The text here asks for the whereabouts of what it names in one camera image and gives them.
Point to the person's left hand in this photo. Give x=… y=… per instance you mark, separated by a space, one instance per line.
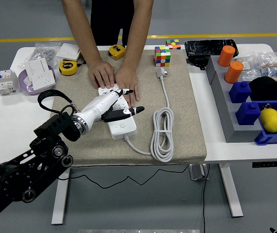
x=128 y=80

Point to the person's right hand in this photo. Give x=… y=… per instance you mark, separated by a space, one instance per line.
x=103 y=74

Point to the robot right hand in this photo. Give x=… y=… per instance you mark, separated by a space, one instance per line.
x=272 y=230

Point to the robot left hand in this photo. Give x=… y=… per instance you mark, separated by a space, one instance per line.
x=99 y=105

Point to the yellow square tape measure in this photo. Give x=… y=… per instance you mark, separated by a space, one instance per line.
x=117 y=51

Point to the person's left forearm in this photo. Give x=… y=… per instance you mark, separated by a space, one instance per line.
x=138 y=31

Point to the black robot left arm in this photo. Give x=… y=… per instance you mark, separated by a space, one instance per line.
x=19 y=174

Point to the person's right forearm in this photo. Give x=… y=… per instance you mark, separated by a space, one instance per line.
x=82 y=29

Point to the yellow round tape measure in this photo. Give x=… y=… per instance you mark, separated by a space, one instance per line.
x=68 y=68

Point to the large colourful puzzle cube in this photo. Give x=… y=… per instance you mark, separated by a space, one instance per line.
x=162 y=57

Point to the grey-brown mat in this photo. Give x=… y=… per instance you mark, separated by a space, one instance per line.
x=99 y=150

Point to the white table leg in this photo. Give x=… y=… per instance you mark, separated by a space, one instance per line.
x=233 y=194
x=60 y=201

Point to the person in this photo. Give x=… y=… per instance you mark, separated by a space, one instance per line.
x=114 y=19

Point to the small colourful puzzle cube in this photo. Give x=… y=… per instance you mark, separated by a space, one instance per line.
x=173 y=44

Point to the clear bag of screws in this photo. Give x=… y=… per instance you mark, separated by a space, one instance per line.
x=43 y=51

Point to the black table control panel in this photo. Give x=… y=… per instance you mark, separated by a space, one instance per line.
x=271 y=164

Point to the small white paper piece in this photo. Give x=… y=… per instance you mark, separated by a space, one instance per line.
x=27 y=82

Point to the purple plate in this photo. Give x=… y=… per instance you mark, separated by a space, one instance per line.
x=23 y=85

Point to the black plastic tray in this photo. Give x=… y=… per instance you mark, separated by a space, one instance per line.
x=206 y=47

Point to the blue plastic bin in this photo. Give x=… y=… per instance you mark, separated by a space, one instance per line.
x=266 y=139

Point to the white circuit breaker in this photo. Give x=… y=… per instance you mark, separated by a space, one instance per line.
x=4 y=82

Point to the orange cylinder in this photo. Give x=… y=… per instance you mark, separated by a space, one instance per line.
x=226 y=57
x=234 y=72

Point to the grey stepped block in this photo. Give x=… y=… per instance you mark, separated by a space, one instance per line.
x=235 y=131

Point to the yellow lemon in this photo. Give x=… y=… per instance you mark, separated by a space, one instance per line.
x=271 y=121

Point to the blue block with knob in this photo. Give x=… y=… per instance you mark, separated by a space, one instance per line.
x=248 y=115
x=240 y=93

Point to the clear bag of small parts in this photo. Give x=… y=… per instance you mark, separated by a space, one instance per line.
x=248 y=64

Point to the black cloth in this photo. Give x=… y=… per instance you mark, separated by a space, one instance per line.
x=271 y=89

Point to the clear bag of resistors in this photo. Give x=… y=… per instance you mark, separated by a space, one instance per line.
x=272 y=66

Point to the white wall switch panel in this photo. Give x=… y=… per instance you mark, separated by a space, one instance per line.
x=68 y=51
x=38 y=66

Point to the white wall socket panel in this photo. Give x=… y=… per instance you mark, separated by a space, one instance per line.
x=43 y=80

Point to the silver metal bracket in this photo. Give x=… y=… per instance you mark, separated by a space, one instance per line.
x=197 y=172

